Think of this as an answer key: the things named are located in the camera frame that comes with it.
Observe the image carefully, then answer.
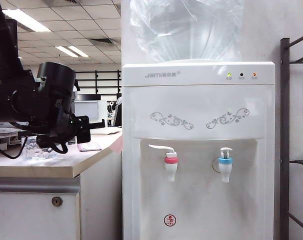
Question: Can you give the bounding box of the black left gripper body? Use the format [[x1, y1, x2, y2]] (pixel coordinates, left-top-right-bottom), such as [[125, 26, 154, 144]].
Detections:
[[36, 113, 92, 154]]

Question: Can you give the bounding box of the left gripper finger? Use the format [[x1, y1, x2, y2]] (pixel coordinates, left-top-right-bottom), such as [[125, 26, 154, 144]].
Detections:
[[87, 118, 106, 130], [17, 130, 39, 139]]

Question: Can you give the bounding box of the clear plastic mug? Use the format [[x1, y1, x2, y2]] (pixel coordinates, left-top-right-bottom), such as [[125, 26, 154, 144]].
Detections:
[[20, 136, 58, 164]]

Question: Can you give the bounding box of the blue-collared white tap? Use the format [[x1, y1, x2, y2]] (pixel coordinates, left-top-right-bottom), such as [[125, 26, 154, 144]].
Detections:
[[212, 147, 234, 184]]

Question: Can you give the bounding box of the white desk cabinet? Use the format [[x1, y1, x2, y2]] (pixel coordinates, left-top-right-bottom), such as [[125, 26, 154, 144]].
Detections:
[[0, 129, 124, 240]]

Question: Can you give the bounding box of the white water dispenser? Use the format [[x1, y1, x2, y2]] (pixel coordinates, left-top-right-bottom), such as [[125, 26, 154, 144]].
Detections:
[[121, 60, 277, 240]]

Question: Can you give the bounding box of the clear plastic-wrapped water jug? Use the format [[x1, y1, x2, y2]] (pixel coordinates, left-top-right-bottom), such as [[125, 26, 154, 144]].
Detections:
[[129, 0, 244, 63]]

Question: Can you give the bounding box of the white background box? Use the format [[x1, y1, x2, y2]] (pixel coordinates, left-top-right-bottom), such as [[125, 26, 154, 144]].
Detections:
[[73, 99, 109, 129]]

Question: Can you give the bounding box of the grey paper tray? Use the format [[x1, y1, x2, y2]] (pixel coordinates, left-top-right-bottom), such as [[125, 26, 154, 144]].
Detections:
[[0, 119, 26, 154]]

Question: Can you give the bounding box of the pink booklet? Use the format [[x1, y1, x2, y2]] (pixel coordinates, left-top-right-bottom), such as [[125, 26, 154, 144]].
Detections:
[[76, 141, 103, 152]]

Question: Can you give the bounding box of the black background shelf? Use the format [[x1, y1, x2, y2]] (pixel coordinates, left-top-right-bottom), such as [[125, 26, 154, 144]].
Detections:
[[75, 69, 123, 95]]

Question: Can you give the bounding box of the round cabinet lock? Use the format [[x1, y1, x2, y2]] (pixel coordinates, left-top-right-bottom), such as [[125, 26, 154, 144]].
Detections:
[[51, 195, 64, 207]]

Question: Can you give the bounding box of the twin-tube ceiling light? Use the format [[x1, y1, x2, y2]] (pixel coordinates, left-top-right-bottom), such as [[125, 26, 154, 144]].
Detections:
[[54, 45, 89, 58]]

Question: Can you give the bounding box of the pink-collared white tap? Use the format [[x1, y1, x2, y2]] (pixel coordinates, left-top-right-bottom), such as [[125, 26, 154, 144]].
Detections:
[[147, 143, 179, 183]]

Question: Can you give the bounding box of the ceiling air vent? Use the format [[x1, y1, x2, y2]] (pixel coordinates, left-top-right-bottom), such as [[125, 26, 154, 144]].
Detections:
[[88, 37, 115, 46]]

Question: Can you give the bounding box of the wide ceiling light panel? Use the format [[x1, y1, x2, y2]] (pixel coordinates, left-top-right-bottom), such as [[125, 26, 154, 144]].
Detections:
[[1, 8, 52, 33]]

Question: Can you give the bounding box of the grey metal rack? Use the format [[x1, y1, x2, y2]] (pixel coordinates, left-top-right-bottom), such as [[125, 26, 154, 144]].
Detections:
[[279, 31, 303, 240]]

